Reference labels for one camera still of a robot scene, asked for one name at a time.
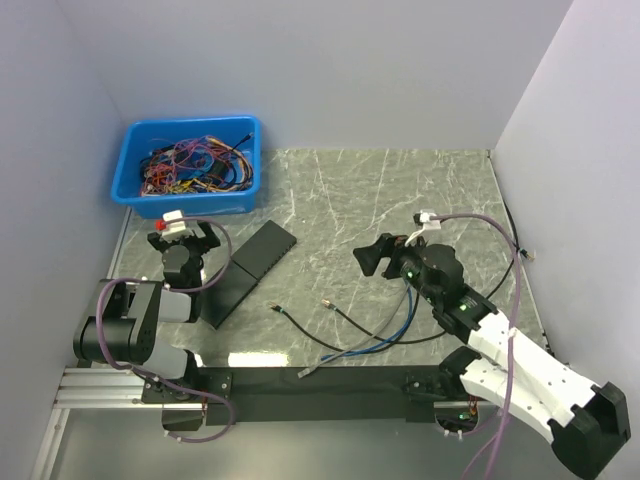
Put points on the black network switch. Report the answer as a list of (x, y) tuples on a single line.
[(220, 300), (264, 249)]

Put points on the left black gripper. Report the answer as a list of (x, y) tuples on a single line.
[(209, 240)]

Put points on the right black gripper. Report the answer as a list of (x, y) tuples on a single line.
[(387, 246)]

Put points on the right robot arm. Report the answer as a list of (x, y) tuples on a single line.
[(586, 424)]

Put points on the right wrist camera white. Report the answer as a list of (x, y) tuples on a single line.
[(425, 222)]

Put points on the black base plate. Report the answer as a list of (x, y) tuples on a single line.
[(275, 394)]

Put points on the blue plastic bin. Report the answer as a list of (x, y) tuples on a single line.
[(201, 166)]

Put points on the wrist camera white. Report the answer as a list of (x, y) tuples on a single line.
[(172, 225), (425, 222)]

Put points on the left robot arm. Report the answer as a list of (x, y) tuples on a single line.
[(122, 318)]

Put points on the black ethernet cable short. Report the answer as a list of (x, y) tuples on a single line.
[(279, 309)]

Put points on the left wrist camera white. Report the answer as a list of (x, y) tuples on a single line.
[(172, 225)]

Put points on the aluminium rail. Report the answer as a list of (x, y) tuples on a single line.
[(88, 388)]

